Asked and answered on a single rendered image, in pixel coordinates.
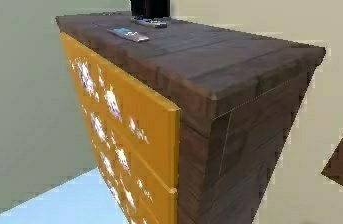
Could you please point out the dark remote control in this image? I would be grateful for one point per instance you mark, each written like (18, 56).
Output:
(149, 22)

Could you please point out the black television set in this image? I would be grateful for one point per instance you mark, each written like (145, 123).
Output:
(150, 7)

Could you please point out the grey remote control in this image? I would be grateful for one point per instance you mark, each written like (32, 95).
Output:
(129, 34)

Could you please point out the brown chest with orange drawers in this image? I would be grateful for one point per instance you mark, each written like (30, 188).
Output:
(232, 100)

